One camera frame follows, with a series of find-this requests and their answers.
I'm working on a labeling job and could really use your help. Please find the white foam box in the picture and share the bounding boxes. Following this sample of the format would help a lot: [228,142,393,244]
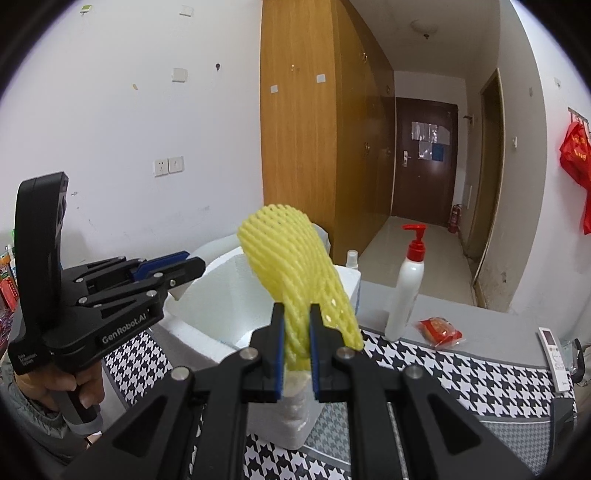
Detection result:
[161,222,362,450]

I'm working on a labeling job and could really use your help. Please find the white lotion pump bottle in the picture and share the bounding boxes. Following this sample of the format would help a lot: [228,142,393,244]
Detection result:
[385,224,426,342]

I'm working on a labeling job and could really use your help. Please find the dark brown entrance door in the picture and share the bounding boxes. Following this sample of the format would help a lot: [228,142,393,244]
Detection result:
[392,97,459,228]

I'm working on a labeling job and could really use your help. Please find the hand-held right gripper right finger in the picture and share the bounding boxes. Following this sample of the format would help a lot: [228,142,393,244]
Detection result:
[308,302,536,480]

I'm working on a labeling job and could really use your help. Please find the person's left forearm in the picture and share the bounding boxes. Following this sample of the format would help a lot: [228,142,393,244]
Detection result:
[0,355,100,467]

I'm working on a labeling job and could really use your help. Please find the white remote control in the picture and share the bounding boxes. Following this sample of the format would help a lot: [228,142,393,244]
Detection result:
[538,327,573,393]

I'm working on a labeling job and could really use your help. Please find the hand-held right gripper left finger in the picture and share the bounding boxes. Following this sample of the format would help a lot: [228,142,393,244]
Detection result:
[60,302,284,480]

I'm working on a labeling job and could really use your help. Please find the person's left hand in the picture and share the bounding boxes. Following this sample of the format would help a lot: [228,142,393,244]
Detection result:
[44,355,106,409]

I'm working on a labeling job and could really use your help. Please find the wooden wardrobe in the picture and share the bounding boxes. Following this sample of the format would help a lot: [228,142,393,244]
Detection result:
[260,0,396,266]

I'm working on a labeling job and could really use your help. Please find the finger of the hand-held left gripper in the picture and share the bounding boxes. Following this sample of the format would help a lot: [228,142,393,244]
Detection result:
[85,257,206,308]
[62,250,190,289]

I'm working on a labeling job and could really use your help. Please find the red snack packet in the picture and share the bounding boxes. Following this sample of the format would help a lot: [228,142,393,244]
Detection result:
[417,316,464,348]

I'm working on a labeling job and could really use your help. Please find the yellow foam net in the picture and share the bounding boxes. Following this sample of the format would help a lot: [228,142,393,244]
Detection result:
[237,205,364,374]

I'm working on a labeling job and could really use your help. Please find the colourful packets pile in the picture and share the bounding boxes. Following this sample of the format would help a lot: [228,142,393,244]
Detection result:
[0,231,21,352]

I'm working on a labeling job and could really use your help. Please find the papers on door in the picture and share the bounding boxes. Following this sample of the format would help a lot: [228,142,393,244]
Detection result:
[410,121,451,161]

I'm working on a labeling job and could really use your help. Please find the wooden side door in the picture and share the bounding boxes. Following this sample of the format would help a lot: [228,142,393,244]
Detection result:
[464,68,506,310]

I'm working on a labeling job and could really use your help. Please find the houndstooth tablecloth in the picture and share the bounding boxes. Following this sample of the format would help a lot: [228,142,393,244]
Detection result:
[99,318,578,480]

